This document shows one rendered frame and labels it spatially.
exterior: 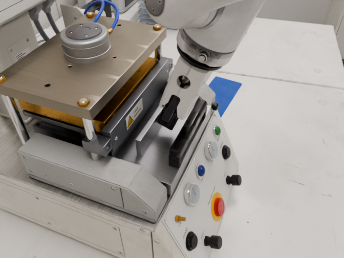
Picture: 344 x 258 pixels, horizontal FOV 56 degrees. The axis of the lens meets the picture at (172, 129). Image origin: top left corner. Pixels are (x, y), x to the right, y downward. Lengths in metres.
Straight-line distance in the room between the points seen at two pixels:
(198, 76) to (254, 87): 0.70
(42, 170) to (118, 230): 0.16
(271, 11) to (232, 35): 2.66
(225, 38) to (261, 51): 0.93
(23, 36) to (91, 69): 0.21
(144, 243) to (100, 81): 0.28
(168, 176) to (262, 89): 0.67
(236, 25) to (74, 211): 0.42
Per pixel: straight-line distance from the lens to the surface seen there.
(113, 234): 0.62
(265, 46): 1.39
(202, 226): 0.67
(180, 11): 0.34
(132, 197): 0.50
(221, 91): 1.09
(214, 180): 0.71
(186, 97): 0.47
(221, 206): 0.72
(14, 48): 0.68
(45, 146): 0.58
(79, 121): 0.54
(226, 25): 0.41
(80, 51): 0.54
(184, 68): 0.45
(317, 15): 3.12
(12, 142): 0.72
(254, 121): 1.00
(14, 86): 0.53
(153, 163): 0.56
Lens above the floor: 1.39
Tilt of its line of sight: 43 degrees down
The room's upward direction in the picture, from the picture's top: straight up
